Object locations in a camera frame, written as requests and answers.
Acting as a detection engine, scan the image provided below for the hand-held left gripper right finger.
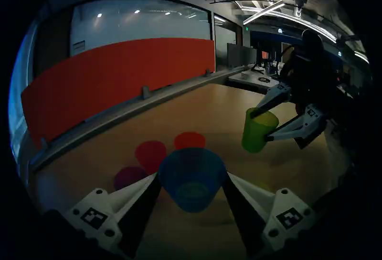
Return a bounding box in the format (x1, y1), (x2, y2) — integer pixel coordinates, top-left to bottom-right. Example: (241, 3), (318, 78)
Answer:
(221, 171), (318, 260)

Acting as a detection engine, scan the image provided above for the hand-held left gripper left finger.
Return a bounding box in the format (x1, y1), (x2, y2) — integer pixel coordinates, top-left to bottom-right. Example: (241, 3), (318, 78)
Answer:
(64, 171), (162, 260)

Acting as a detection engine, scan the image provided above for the red plastic cup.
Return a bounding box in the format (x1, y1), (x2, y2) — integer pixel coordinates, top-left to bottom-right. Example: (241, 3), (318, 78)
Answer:
(135, 141), (167, 176)

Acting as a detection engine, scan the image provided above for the purple plastic cup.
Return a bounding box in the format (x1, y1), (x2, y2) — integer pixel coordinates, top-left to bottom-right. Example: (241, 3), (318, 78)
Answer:
(113, 166), (149, 191)

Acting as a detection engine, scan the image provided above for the blue plastic cup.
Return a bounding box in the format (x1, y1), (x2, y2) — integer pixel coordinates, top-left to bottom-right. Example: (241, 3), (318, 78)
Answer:
(158, 148), (228, 214)

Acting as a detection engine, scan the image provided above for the grey office desk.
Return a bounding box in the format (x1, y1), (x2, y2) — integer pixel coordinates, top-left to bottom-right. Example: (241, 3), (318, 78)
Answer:
(228, 64), (283, 95)

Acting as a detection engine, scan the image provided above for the red desk screen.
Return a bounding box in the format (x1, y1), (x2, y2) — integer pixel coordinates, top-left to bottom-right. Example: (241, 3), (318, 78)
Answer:
(21, 38), (260, 171)

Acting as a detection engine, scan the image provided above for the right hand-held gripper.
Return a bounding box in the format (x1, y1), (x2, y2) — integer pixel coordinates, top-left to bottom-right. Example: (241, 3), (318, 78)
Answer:
(250, 29), (344, 150)

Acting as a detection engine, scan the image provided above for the green plastic cup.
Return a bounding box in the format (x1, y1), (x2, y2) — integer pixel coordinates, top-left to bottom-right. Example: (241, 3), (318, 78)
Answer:
(241, 107), (279, 154)

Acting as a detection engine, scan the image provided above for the orange plastic cup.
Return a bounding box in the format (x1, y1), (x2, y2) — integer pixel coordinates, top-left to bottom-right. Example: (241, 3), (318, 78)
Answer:
(174, 132), (206, 151)

